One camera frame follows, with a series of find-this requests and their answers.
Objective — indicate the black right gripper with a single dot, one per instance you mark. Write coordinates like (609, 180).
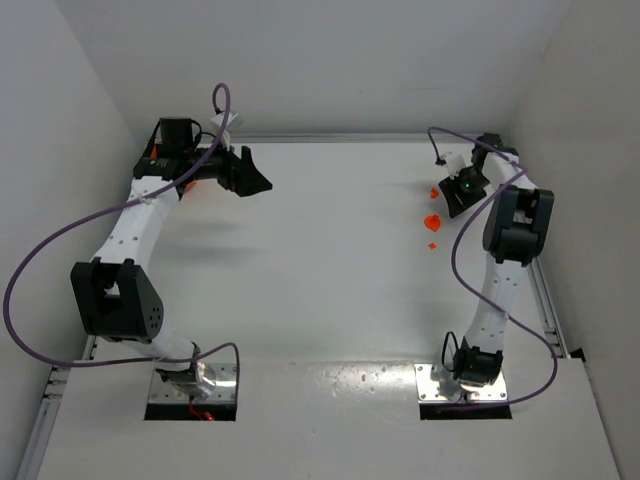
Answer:
(456, 198)

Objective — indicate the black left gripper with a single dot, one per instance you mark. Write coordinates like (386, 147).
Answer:
(238, 170)

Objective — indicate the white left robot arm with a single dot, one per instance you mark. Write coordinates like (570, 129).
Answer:
(114, 295)

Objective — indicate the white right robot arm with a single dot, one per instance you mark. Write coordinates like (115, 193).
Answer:
(514, 235)

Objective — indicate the orange round lego piece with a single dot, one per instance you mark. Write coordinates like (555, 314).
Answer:
(433, 222)

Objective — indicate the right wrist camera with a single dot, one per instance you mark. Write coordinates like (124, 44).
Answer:
(454, 163)

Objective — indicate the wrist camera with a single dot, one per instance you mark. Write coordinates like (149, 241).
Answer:
(226, 124)
(454, 163)

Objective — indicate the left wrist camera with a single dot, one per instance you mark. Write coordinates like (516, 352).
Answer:
(226, 124)

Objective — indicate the aluminium table edge rail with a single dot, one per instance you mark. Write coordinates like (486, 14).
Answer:
(550, 321)

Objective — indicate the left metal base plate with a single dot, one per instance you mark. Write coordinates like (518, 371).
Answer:
(205, 384)

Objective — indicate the metal base plate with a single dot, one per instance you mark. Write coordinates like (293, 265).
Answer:
(436, 386)
(205, 384)

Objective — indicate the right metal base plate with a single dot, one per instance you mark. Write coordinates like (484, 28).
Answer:
(436, 386)

